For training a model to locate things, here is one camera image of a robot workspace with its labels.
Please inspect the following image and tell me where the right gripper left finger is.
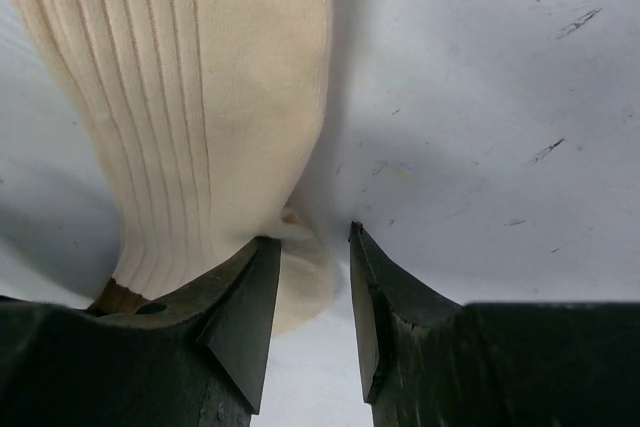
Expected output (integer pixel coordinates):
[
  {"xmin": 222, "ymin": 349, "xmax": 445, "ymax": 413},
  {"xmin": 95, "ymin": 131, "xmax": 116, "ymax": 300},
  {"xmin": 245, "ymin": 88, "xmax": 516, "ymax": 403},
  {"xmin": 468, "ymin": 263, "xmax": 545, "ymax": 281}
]
[{"xmin": 1, "ymin": 238, "xmax": 281, "ymax": 426}]

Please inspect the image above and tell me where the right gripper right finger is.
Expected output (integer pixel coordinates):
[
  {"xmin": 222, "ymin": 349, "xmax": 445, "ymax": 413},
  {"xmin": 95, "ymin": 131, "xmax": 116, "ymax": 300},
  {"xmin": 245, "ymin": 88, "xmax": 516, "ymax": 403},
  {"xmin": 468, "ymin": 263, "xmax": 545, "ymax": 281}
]
[{"xmin": 349, "ymin": 223, "xmax": 639, "ymax": 426}]

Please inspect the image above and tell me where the cream and brown striped sock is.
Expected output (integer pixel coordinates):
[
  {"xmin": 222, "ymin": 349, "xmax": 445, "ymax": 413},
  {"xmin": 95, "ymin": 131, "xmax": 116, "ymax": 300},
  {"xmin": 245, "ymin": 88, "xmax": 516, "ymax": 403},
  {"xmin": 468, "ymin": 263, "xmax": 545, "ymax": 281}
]
[{"xmin": 14, "ymin": 0, "xmax": 334, "ymax": 334}]

